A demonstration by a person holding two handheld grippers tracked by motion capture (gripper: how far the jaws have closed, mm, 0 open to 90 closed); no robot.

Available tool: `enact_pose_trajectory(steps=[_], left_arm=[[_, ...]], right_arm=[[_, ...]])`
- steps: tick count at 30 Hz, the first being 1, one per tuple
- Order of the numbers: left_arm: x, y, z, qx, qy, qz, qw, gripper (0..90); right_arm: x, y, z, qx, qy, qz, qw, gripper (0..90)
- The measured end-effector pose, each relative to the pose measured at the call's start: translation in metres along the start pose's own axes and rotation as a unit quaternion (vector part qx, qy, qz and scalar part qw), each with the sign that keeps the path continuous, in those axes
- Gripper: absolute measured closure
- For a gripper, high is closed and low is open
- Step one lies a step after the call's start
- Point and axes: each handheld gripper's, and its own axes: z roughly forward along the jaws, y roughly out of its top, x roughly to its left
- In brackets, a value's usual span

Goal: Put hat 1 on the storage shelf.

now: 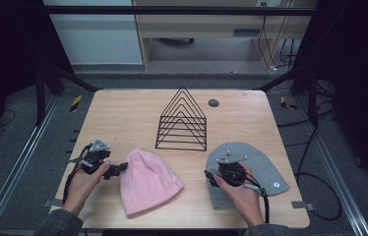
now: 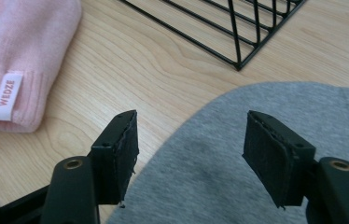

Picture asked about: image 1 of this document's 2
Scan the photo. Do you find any yellow cable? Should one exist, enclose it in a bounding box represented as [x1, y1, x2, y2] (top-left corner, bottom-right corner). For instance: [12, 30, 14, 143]
[258, 0, 292, 71]

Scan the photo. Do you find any black horizontal frame bar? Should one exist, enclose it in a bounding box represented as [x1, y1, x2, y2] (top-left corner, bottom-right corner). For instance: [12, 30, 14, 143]
[43, 5, 318, 16]

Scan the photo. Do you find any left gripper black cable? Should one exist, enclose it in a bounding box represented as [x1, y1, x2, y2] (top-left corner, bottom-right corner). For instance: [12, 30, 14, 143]
[61, 143, 93, 205]

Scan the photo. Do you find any grey tape piece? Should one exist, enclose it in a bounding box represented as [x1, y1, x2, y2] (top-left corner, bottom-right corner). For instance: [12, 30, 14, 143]
[290, 200, 317, 211]
[43, 198, 64, 208]

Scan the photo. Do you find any white cabinet panel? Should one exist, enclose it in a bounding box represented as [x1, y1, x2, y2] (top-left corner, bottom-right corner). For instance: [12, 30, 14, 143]
[42, 0, 145, 66]

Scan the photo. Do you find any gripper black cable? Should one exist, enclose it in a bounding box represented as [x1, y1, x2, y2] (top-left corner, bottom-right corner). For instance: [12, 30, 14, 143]
[61, 143, 93, 205]
[243, 171, 271, 225]

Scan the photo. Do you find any person's left hand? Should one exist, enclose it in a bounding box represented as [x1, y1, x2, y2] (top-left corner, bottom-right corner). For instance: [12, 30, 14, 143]
[61, 160, 112, 216]

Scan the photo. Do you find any person's right hand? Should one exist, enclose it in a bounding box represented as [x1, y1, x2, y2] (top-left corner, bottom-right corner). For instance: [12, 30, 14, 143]
[214, 164, 266, 228]

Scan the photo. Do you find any pink knit beanie hat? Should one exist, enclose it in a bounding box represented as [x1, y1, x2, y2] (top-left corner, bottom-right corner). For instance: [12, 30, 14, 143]
[119, 147, 185, 219]

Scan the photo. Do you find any black metal stand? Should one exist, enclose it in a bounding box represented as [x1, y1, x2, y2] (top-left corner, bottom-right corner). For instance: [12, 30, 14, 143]
[34, 61, 102, 127]
[256, 64, 320, 128]

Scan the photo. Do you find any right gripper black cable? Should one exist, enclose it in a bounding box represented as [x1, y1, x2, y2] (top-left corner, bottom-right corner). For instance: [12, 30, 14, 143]
[243, 171, 271, 225]

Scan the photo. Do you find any black floor cable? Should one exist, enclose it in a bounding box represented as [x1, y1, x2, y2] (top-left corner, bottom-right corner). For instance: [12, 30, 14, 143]
[276, 107, 343, 221]

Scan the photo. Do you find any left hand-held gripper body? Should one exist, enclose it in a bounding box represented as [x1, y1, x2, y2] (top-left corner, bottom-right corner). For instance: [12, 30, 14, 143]
[80, 138, 112, 175]

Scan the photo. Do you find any grey knit beanie hat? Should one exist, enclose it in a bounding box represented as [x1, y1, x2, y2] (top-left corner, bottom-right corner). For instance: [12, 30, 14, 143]
[205, 141, 291, 210]

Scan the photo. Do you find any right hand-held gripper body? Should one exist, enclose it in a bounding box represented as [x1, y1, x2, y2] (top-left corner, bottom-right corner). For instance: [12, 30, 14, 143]
[215, 150, 249, 188]

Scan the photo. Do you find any aluminium frame rail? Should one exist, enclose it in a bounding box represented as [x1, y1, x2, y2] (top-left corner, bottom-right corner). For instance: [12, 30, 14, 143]
[0, 93, 60, 236]
[293, 94, 368, 236]

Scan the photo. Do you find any yellow black tape strip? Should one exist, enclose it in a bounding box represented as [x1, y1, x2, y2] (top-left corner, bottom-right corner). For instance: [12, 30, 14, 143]
[279, 95, 298, 111]
[69, 94, 84, 113]

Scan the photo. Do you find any black wire rack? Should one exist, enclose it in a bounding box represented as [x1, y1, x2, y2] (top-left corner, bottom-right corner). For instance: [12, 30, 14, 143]
[154, 86, 209, 152]

